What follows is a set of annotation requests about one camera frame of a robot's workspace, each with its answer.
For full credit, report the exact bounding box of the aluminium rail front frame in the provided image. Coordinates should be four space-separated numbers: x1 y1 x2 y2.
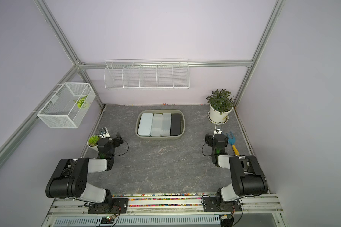
43 193 289 227

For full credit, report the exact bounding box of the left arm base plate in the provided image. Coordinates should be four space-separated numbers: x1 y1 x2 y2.
88 198 129 214

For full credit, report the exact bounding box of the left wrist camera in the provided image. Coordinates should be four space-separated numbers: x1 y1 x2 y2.
99 127 111 139

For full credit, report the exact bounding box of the large potted green plant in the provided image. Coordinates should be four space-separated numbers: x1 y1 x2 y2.
206 89 235 124

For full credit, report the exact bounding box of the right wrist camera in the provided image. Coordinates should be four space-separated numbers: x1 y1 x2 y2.
213 125 222 135

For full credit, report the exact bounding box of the grey-green plastic storage box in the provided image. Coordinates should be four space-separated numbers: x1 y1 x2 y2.
135 109 185 140

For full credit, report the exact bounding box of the blue fork yellow handle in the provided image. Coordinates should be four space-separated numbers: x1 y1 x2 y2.
226 131 240 156

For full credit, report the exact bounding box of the frosted clear pencil case front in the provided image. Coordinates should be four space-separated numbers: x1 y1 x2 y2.
151 114 162 137

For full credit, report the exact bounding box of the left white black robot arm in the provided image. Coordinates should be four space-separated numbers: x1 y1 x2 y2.
45 133 124 206

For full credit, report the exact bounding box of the white wire wall shelf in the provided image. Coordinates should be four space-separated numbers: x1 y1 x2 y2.
104 59 190 90

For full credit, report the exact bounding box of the white mesh wall basket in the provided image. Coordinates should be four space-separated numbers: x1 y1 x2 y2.
37 82 96 129

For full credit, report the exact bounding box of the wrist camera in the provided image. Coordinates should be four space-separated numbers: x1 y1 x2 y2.
99 127 111 139
213 125 222 135

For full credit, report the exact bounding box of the green leaf toy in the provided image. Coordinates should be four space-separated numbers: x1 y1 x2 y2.
74 96 89 109

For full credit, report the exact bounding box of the frosted clear pencil case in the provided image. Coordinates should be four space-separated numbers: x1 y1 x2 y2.
151 114 162 137
161 113 171 136

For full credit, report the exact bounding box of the small potted succulent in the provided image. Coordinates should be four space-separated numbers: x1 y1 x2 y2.
87 135 101 152

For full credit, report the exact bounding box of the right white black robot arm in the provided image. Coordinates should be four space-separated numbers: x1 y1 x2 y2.
205 134 268 206

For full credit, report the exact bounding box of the pale blue pencil case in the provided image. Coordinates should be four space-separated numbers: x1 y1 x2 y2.
137 113 153 137

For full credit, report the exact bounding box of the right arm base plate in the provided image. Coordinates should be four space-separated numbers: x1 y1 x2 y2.
200 195 242 212

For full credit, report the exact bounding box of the black pencil case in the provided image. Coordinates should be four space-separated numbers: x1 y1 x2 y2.
170 114 181 136

